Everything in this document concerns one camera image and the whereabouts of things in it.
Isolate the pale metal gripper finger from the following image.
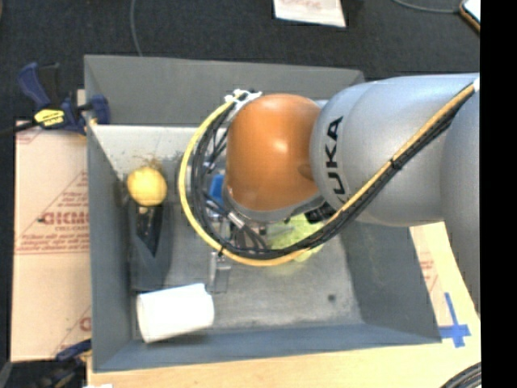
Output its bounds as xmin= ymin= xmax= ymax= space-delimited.
xmin=217 ymin=255 xmax=233 ymax=295
xmin=207 ymin=251 xmax=221 ymax=293

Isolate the yellow-green cloth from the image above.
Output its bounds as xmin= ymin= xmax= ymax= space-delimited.
xmin=267 ymin=212 xmax=326 ymax=264

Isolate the white cup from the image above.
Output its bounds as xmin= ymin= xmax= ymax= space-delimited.
xmin=135 ymin=282 xmax=216 ymax=344

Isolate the grey metal bin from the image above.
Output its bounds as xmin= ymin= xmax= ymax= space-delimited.
xmin=83 ymin=54 xmax=443 ymax=373

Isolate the dark grey pointed object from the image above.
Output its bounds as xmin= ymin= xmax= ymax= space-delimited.
xmin=128 ymin=203 xmax=172 ymax=293

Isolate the yellow lemon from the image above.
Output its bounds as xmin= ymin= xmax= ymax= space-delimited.
xmin=126 ymin=166 xmax=169 ymax=208

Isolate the brown cardboard board, red print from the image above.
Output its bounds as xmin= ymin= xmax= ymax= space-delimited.
xmin=10 ymin=119 xmax=481 ymax=364

